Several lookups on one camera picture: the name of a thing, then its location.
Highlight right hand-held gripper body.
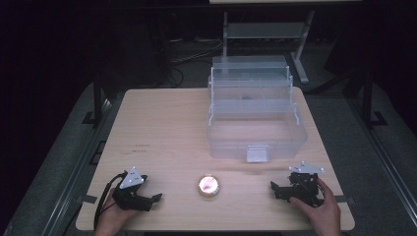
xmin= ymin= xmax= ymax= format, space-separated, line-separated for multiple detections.
xmin=277 ymin=160 xmax=326 ymax=208

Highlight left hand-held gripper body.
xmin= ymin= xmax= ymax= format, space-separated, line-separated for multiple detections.
xmin=112 ymin=165 xmax=154 ymax=212

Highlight small round tin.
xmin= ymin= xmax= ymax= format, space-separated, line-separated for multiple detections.
xmin=197 ymin=173 xmax=221 ymax=199

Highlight clear plastic tiered storage box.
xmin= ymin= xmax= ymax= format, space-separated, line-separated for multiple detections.
xmin=206 ymin=54 xmax=309 ymax=164

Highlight person's left hand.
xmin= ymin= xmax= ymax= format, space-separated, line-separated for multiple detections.
xmin=93 ymin=188 xmax=142 ymax=236

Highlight person's right hand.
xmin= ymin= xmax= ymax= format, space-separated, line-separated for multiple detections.
xmin=289 ymin=177 xmax=343 ymax=236

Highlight black cable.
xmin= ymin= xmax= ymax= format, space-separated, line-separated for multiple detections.
xmin=92 ymin=171 xmax=128 ymax=230

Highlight black metal frame post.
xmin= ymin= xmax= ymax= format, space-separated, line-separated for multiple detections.
xmin=360 ymin=70 xmax=388 ymax=128
xmin=82 ymin=72 xmax=106 ymax=126

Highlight floor cables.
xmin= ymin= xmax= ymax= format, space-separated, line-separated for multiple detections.
xmin=168 ymin=36 xmax=224 ymax=89

